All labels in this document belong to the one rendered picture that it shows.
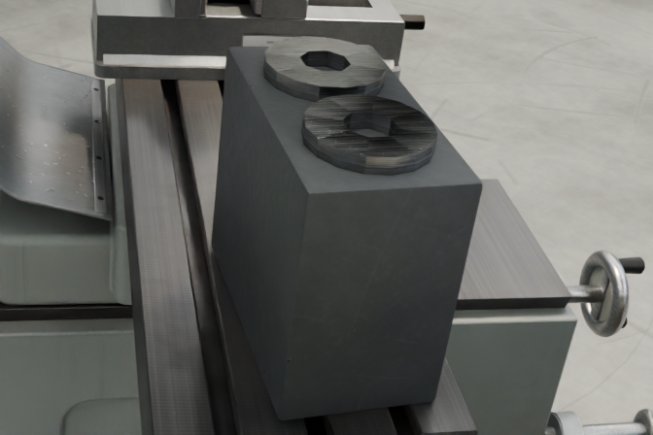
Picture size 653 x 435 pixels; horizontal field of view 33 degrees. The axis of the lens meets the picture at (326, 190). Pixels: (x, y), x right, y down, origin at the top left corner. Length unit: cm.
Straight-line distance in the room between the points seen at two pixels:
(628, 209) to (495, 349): 181
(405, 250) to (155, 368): 21
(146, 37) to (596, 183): 214
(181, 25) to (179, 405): 54
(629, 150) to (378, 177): 276
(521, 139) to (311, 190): 268
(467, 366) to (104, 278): 44
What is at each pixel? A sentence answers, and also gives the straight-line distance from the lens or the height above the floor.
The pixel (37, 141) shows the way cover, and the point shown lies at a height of 88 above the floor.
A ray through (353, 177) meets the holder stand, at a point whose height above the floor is 112.
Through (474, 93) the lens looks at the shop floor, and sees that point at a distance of 357.
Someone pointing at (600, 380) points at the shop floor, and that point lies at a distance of 244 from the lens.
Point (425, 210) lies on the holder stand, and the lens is 70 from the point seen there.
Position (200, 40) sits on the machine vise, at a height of 97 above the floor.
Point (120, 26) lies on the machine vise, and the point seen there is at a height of 99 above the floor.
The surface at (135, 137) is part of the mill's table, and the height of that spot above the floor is 93.
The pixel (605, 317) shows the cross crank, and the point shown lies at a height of 61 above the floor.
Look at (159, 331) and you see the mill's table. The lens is 85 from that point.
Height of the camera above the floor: 146
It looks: 30 degrees down
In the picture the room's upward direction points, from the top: 8 degrees clockwise
